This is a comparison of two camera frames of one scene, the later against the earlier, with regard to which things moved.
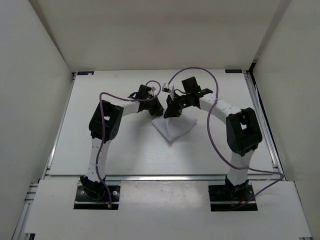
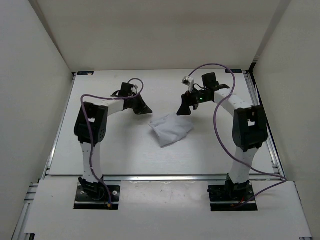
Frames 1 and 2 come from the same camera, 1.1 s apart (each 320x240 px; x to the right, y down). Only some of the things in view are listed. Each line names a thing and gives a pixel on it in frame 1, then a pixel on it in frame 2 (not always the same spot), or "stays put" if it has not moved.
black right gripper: [172, 111] → [187, 98]
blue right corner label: [233, 71] stays put
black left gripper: [158, 109] → [143, 108]
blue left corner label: [85, 72] stays put
